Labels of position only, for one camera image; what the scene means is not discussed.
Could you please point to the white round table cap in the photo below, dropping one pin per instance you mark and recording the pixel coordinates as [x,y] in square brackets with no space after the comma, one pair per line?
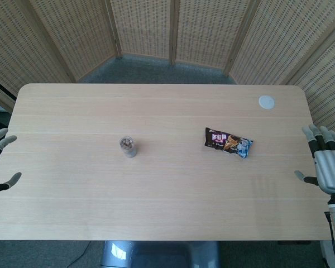
[267,102]

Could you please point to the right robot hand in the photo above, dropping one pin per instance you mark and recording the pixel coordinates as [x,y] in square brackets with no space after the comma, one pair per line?
[328,167]

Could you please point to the woven folding screen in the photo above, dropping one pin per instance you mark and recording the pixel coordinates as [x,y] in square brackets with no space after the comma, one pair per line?
[167,36]

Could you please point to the small clear lidded jar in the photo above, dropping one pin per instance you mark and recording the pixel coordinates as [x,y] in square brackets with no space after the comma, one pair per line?
[128,147]

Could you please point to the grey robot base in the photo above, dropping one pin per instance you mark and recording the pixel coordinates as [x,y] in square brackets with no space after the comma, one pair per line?
[159,254]

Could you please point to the dark snack packet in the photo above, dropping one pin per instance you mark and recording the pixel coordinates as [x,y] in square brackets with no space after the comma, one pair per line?
[228,142]

